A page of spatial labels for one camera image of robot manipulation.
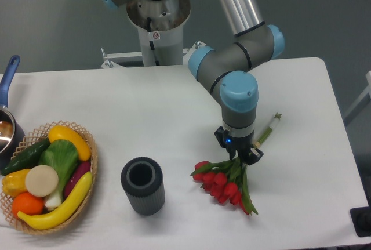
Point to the orange fruit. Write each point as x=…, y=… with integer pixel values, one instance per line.
x=28, y=204

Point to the green cucumber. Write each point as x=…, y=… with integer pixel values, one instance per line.
x=26, y=159

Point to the purple sweet potato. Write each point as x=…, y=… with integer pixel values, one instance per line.
x=80, y=170

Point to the beige round disc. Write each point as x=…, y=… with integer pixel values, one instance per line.
x=41, y=180

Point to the black device at edge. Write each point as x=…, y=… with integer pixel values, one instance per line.
x=361, y=221

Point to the white frame at right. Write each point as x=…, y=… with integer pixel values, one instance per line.
x=358, y=104

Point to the yellow banana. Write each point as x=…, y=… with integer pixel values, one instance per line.
x=65, y=210

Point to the woven wicker basket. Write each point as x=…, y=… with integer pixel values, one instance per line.
x=33, y=137

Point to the yellow bell pepper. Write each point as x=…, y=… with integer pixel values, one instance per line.
x=14, y=183

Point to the green bok choy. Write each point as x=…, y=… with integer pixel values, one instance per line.
x=62, y=156

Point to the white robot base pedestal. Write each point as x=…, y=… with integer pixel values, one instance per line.
x=160, y=25

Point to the white metal mounting bracket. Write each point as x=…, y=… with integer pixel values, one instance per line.
x=135, y=59

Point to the blue handled saucepan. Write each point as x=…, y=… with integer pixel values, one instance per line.
x=11, y=132

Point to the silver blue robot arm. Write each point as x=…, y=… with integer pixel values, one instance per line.
x=225, y=74

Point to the red tulip bouquet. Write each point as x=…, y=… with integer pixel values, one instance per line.
x=227, y=181

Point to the dark grey ribbed vase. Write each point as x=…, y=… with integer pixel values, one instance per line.
x=142, y=182

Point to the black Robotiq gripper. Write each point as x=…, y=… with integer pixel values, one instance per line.
x=238, y=146

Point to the yellow squash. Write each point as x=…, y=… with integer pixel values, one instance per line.
x=61, y=132

